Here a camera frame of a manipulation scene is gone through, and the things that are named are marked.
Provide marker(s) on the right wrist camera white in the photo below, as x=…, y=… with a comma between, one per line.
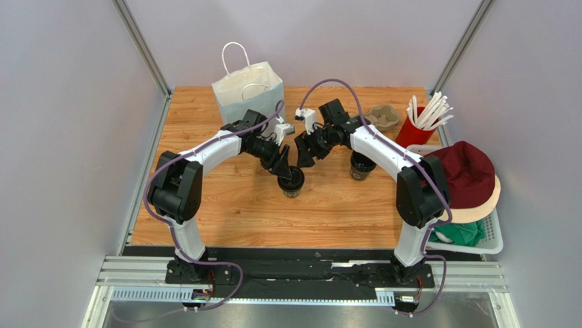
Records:
x=308, y=117

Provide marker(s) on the single black coffee cup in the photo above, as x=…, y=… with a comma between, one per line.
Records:
x=291, y=191

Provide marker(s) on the green cloth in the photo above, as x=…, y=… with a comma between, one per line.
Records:
x=460, y=234

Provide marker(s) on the white paper bag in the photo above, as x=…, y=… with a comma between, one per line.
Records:
x=254, y=86

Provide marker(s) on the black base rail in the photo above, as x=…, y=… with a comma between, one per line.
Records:
x=298, y=274

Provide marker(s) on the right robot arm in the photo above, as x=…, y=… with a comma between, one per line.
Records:
x=422, y=194

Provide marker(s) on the black coffee cup right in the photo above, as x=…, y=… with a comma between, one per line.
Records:
x=361, y=166

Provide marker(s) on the white plastic basket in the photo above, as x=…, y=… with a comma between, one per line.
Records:
x=491, y=244

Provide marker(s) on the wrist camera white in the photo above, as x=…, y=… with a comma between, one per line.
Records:
x=308, y=117
x=282, y=131

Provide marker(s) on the maroon bucket hat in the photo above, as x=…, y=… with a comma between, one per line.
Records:
x=472, y=181

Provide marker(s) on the left aluminium frame post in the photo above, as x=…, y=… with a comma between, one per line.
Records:
x=134, y=31

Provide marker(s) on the aluminium frame post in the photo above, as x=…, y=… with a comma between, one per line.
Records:
x=463, y=44
x=134, y=31

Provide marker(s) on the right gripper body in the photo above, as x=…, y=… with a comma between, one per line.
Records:
x=307, y=145

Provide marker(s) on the white paper straws bundle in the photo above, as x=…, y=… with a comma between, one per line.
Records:
x=435, y=114

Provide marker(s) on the right aluminium frame post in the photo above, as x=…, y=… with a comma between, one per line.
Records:
x=463, y=44

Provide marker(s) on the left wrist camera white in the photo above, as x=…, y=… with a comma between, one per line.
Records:
x=282, y=131

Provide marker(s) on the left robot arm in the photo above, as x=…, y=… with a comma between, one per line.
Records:
x=173, y=194

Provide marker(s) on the bottom pulp cup carrier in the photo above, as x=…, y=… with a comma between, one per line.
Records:
x=384, y=117

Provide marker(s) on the black plastic cup lid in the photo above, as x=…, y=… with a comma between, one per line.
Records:
x=294, y=183

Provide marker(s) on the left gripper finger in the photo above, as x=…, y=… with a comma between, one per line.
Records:
x=279, y=169
x=283, y=155

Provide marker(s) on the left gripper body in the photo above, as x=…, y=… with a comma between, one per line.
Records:
x=266, y=152

